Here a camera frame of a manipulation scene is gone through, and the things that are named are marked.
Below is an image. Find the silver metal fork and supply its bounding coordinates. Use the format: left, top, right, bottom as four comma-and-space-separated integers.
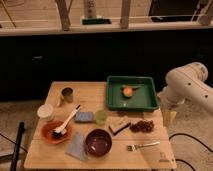
126, 141, 160, 151

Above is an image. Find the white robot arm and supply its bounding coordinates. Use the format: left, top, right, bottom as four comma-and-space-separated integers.
158, 62, 213, 127

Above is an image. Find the purple bowl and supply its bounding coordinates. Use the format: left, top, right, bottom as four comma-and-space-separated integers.
85, 129, 112, 157

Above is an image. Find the orange bowl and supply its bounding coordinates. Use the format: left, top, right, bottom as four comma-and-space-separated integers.
41, 120, 72, 145

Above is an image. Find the bunch of dark grapes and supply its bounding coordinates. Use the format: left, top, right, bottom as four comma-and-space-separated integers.
130, 120, 154, 133

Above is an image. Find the green plastic tray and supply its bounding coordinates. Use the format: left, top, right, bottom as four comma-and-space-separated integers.
106, 76, 159, 112

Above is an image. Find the orange toy fruit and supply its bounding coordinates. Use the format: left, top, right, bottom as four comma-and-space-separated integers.
123, 87, 133, 98

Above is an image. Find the brown and white block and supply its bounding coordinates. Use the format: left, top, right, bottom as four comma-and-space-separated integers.
109, 119, 131, 135

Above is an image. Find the light green cup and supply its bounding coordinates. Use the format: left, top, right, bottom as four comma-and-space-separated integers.
94, 110, 107, 125

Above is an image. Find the blue sponge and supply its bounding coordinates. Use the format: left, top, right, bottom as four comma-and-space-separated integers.
75, 112, 94, 123

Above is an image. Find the grey blue cloth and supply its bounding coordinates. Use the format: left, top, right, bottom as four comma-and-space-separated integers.
65, 132, 88, 161

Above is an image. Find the metal cup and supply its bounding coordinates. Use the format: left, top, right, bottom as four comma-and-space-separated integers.
61, 87, 73, 103

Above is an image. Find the white dish brush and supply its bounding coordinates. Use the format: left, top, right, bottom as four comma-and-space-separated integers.
52, 105, 80, 138

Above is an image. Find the white lidded container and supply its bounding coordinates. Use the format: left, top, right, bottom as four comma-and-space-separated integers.
37, 104, 54, 121

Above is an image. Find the green base white stand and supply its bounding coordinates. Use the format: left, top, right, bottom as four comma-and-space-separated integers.
82, 0, 111, 25

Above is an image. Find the black pole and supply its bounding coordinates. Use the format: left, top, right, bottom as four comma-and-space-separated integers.
10, 122, 25, 171

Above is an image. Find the black floor cable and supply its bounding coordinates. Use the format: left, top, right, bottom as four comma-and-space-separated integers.
168, 132, 213, 171

